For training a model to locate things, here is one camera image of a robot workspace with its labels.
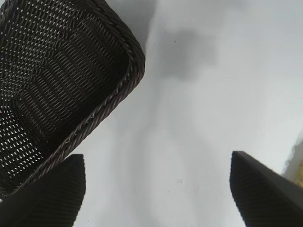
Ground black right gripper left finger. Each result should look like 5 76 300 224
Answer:
0 153 86 227

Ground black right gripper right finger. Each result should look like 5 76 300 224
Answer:
230 150 303 227

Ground dark brown wicker basket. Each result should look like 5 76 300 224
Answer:
0 0 145 198

